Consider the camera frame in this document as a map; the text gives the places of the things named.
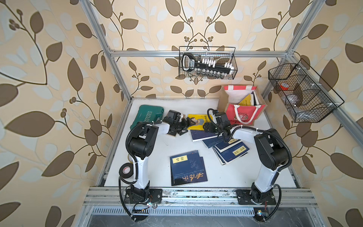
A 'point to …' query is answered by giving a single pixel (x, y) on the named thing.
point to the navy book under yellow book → (197, 135)
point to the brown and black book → (172, 134)
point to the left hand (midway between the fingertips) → (190, 124)
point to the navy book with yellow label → (222, 146)
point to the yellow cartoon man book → (200, 119)
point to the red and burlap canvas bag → (240, 115)
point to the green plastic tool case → (148, 114)
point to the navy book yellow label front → (187, 168)
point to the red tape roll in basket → (284, 86)
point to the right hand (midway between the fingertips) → (209, 126)
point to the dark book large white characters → (187, 168)
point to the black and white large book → (254, 100)
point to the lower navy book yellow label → (231, 153)
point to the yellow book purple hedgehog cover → (246, 101)
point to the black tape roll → (126, 170)
